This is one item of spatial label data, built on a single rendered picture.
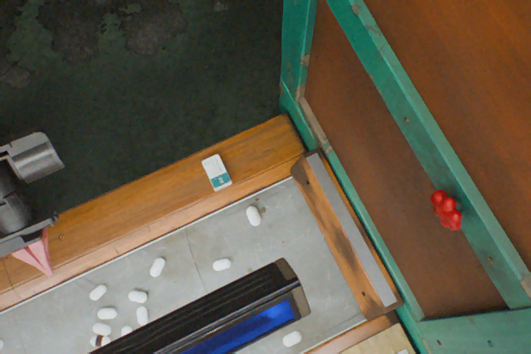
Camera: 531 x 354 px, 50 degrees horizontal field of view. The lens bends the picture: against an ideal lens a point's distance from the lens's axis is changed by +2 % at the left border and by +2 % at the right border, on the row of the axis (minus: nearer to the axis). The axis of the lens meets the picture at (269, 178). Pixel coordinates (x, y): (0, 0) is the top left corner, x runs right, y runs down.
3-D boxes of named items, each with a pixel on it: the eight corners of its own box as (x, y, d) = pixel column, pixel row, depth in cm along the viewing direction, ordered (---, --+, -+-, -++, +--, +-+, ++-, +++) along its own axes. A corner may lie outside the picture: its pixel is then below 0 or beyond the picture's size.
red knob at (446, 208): (422, 200, 58) (434, 189, 54) (440, 191, 59) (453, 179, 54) (443, 237, 57) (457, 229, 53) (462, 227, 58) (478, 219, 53)
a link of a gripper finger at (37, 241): (64, 277, 89) (34, 229, 85) (19, 298, 88) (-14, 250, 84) (66, 257, 95) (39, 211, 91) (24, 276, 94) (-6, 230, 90)
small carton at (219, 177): (202, 164, 107) (201, 160, 105) (219, 156, 107) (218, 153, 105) (215, 191, 105) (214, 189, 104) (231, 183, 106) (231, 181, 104)
